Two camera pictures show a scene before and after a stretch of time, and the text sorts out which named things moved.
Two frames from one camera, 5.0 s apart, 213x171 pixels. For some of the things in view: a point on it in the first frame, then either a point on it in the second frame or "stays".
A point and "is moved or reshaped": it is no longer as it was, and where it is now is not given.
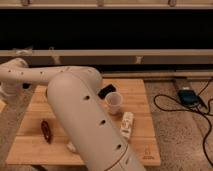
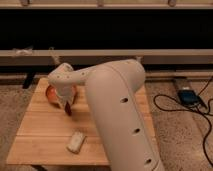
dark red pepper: x=46 y=131 is moved or reshaped
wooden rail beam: x=77 y=57 stays
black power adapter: x=188 y=97 stays
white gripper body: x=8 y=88 -> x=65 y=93
